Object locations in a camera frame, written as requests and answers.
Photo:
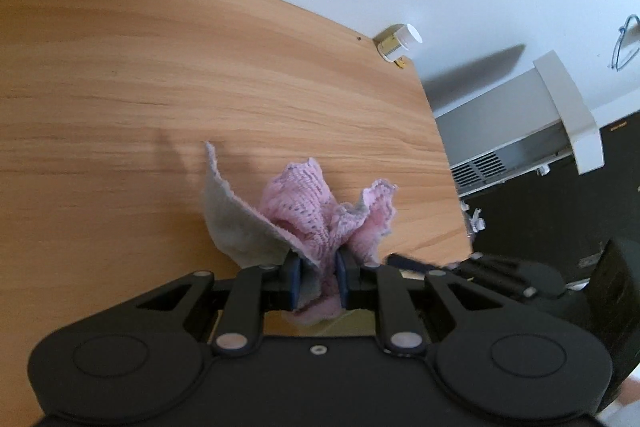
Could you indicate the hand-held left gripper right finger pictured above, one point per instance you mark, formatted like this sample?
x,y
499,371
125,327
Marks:
x,y
342,281

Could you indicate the small white-capped pill bottle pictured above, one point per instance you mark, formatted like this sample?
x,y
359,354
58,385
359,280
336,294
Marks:
x,y
400,39

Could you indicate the small yellow tag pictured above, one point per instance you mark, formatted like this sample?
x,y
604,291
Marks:
x,y
401,64

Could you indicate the white vented appliance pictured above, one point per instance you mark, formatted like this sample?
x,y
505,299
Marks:
x,y
520,142

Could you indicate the pink and grey cloth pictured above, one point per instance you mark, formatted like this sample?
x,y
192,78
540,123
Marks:
x,y
305,217

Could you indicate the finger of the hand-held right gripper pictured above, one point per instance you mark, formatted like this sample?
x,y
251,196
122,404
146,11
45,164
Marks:
x,y
480,269

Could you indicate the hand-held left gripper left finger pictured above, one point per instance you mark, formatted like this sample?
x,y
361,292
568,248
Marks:
x,y
295,281

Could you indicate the black cabinet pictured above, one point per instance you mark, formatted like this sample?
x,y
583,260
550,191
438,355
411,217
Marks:
x,y
575,207

